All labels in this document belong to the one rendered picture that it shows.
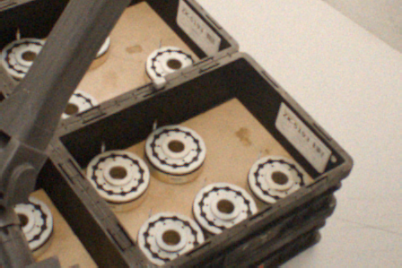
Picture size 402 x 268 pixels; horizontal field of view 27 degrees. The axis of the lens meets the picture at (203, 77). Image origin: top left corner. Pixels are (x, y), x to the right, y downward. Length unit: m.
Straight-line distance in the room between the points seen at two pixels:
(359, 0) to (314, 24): 1.25
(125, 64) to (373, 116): 0.54
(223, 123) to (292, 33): 0.46
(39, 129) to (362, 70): 1.01
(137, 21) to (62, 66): 0.67
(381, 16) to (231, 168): 1.79
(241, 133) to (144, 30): 0.30
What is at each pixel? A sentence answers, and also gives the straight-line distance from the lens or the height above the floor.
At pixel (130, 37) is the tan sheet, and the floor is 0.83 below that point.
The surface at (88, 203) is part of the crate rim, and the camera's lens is 1.26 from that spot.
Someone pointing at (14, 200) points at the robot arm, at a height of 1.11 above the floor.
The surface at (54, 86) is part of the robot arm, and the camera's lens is 1.02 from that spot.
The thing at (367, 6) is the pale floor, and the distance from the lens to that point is 3.18.
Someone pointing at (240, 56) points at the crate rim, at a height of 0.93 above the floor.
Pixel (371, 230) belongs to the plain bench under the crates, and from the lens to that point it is 1.61.
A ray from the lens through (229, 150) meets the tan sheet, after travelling 1.48.
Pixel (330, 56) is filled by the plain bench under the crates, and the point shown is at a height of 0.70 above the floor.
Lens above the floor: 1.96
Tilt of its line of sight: 46 degrees down
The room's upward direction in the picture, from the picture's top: 11 degrees clockwise
